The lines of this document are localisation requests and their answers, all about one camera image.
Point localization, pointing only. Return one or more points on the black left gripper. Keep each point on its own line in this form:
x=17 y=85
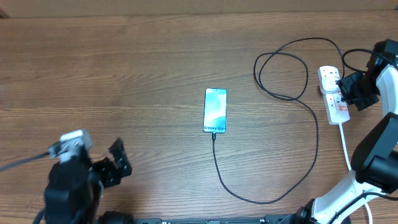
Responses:
x=114 y=173

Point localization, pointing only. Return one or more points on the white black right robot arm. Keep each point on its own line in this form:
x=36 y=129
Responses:
x=373 y=170

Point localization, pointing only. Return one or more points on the blue Galaxy smartphone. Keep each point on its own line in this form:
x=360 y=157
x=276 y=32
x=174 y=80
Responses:
x=215 y=106

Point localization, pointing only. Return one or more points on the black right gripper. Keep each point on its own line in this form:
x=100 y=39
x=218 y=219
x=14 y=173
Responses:
x=344 y=84

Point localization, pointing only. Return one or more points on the white power strip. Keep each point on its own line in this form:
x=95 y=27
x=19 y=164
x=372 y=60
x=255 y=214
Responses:
x=336 y=109

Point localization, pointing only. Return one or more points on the white charger plug adapter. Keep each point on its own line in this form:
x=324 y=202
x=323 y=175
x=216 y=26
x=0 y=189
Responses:
x=328 y=85

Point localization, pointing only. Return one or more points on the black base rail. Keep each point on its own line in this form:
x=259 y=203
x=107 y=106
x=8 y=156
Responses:
x=268 y=219

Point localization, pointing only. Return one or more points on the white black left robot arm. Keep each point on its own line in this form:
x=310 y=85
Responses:
x=75 y=187

